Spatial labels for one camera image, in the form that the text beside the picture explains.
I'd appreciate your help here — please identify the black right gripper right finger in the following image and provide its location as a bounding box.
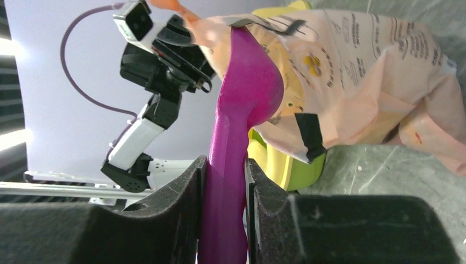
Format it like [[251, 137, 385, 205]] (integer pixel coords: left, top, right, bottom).
[[246, 159, 461, 263]]

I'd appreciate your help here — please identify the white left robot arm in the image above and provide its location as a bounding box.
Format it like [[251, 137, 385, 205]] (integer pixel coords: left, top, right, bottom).
[[101, 15, 215, 193]]

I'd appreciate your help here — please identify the yellow litter box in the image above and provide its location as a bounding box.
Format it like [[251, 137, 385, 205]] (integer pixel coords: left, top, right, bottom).
[[247, 1, 326, 191]]

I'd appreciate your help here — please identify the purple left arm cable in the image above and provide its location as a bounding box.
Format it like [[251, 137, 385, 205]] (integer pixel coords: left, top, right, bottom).
[[60, 3, 138, 154]]

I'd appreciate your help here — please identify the orange cat litter bag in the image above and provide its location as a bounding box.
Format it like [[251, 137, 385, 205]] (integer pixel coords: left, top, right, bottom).
[[153, 1, 465, 175]]

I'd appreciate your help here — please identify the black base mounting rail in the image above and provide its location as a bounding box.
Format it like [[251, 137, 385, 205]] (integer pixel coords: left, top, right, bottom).
[[1, 173, 153, 206]]

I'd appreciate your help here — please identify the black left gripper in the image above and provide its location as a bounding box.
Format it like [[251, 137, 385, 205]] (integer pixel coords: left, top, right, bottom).
[[120, 15, 216, 94]]

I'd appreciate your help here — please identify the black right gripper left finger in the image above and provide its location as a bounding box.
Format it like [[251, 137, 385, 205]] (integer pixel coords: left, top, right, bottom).
[[1, 156, 207, 263]]

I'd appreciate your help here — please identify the magenta plastic scoop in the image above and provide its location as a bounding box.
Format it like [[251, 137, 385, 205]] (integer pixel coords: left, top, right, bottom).
[[198, 27, 284, 263]]

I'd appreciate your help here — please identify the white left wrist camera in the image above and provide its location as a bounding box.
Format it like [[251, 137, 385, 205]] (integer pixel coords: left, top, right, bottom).
[[113, 1, 166, 53]]

